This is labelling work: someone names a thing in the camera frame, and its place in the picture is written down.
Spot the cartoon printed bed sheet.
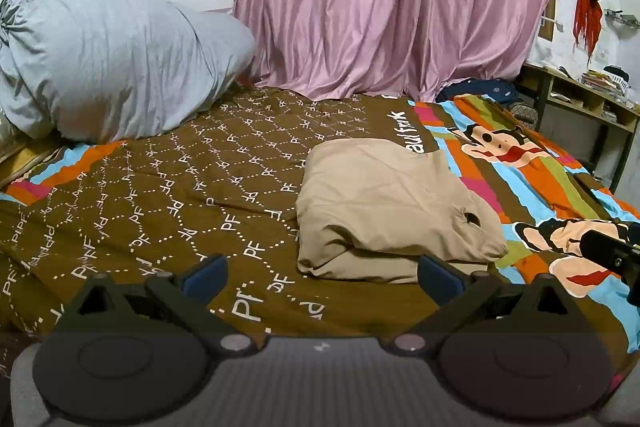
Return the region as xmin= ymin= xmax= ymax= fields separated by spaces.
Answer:
xmin=0 ymin=83 xmax=640 ymax=385

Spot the wooden window frame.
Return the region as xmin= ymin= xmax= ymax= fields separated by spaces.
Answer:
xmin=538 ymin=0 xmax=558 ymax=42

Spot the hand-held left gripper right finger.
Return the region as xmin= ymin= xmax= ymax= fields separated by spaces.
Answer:
xmin=392 ymin=254 xmax=586 ymax=355

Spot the red hanging cloth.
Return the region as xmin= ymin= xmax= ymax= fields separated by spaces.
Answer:
xmin=572 ymin=0 xmax=605 ymax=58

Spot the checkered brown bag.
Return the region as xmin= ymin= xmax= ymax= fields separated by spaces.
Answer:
xmin=509 ymin=102 xmax=542 ymax=128

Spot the beige hooded jacket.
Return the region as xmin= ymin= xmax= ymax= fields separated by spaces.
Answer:
xmin=295 ymin=138 xmax=510 ymax=286

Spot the wooden shelf desk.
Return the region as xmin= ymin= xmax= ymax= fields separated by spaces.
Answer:
xmin=516 ymin=62 xmax=640 ymax=194

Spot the white plastic basket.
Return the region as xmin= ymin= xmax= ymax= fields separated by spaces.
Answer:
xmin=602 ymin=65 xmax=632 ymax=90

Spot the grey bedding bundle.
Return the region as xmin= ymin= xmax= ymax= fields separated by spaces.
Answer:
xmin=0 ymin=0 xmax=257 ymax=144

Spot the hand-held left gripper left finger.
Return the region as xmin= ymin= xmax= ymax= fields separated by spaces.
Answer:
xmin=62 ymin=254 xmax=256 ymax=355

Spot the pile of books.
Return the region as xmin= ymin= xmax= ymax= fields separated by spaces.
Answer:
xmin=580 ymin=69 xmax=626 ymax=96

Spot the dark blue backpack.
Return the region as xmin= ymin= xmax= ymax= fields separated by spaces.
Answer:
xmin=435 ymin=77 xmax=521 ymax=106

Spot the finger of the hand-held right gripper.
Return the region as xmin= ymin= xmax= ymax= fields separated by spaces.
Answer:
xmin=580 ymin=229 xmax=640 ymax=279

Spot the metal wall rack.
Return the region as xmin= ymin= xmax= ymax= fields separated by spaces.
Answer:
xmin=603 ymin=8 xmax=640 ymax=30

